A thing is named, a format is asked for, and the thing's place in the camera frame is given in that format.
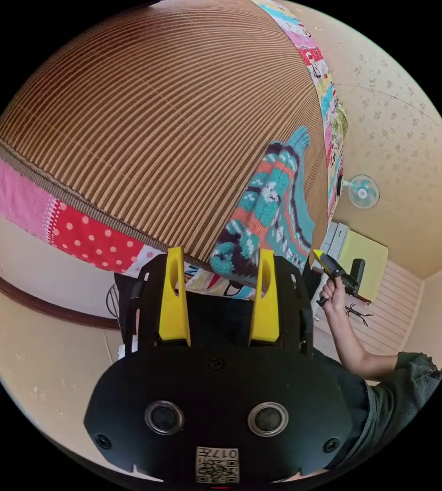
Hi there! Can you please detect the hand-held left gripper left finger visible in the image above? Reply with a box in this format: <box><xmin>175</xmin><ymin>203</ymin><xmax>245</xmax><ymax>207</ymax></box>
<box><xmin>158</xmin><ymin>247</ymin><xmax>192</xmax><ymax>347</ymax></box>

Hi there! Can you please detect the green floral sweater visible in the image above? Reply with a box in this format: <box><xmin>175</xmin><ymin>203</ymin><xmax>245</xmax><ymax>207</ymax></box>
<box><xmin>210</xmin><ymin>126</ymin><xmax>317</xmax><ymax>285</ymax></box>

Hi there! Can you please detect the white wall fan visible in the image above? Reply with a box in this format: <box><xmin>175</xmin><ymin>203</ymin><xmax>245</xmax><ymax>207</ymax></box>
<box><xmin>339</xmin><ymin>174</ymin><xmax>381</xmax><ymax>210</ymax></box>

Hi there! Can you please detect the yellow cupboard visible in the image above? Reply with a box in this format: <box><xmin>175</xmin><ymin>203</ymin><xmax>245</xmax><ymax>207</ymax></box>
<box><xmin>320</xmin><ymin>222</ymin><xmax>389</xmax><ymax>304</ymax></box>

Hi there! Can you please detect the person's body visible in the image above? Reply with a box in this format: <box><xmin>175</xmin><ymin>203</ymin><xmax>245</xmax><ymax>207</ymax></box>
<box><xmin>114</xmin><ymin>264</ymin><xmax>442</xmax><ymax>475</ymax></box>

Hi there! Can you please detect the bed with woven mat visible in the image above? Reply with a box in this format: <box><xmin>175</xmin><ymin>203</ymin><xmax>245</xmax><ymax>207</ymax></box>
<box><xmin>0</xmin><ymin>0</ymin><xmax>350</xmax><ymax>301</ymax></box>

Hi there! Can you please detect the person's right hand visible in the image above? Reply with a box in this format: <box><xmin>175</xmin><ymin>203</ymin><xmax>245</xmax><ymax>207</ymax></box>
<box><xmin>318</xmin><ymin>279</ymin><xmax>347</xmax><ymax>310</ymax></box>

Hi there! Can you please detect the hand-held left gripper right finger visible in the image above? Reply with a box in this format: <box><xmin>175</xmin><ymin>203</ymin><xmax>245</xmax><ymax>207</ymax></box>
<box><xmin>248</xmin><ymin>248</ymin><xmax>281</xmax><ymax>345</ymax></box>

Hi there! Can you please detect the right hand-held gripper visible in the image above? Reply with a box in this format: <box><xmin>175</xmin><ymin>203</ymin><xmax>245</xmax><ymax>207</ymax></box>
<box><xmin>312</xmin><ymin>249</ymin><xmax>359</xmax><ymax>307</ymax></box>

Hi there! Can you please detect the person's right forearm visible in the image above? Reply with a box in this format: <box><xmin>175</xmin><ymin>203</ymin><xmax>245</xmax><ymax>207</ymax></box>
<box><xmin>329</xmin><ymin>303</ymin><xmax>401</xmax><ymax>381</ymax></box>

